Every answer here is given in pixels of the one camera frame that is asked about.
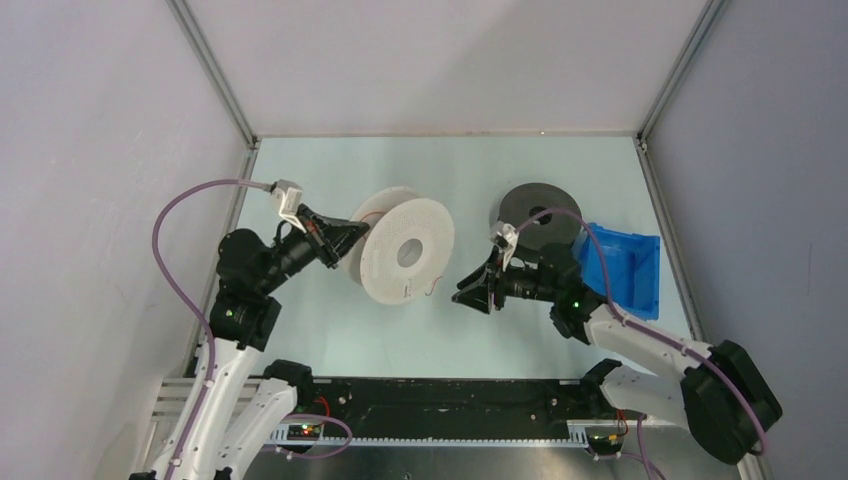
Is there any right controller board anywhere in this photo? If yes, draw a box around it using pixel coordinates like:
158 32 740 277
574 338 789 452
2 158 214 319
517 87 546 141
586 434 626 460

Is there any left controller board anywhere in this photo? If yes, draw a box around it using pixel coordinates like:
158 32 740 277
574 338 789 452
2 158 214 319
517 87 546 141
285 424 323 442

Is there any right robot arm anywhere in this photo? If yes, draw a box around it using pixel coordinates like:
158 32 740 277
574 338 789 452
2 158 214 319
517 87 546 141
451 244 783 465

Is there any white cable spool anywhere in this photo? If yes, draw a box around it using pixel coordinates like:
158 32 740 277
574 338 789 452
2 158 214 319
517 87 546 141
341 186 455 305

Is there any white slotted cable duct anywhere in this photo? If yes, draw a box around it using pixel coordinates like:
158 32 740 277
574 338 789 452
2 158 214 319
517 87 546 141
265 423 589 449

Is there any controller board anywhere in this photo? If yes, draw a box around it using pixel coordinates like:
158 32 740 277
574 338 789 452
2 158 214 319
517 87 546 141
285 424 323 442
586 434 626 460

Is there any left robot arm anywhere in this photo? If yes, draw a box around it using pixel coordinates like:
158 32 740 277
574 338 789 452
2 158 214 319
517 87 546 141
135 205 371 479

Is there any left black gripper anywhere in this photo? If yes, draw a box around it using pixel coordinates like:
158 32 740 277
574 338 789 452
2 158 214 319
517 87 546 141
256 203 368 294

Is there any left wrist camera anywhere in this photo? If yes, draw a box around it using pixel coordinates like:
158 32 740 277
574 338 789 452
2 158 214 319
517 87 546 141
270 180 306 232

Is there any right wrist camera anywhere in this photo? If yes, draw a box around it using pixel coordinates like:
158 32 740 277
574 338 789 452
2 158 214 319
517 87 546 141
490 220 519 271

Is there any black cable spool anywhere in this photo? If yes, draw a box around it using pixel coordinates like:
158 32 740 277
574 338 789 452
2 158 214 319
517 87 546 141
496 183 582 259

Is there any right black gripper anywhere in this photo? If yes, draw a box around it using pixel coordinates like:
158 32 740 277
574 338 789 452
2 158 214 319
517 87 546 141
451 245 559 314

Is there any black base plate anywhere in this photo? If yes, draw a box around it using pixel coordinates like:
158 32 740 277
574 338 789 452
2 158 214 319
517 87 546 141
295 377 629 439

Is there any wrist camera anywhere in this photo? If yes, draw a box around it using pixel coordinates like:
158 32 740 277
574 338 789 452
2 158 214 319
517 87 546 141
270 180 306 232
490 220 519 271

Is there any blue plastic bin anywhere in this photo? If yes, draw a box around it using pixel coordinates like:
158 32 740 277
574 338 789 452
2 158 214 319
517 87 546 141
589 223 662 320

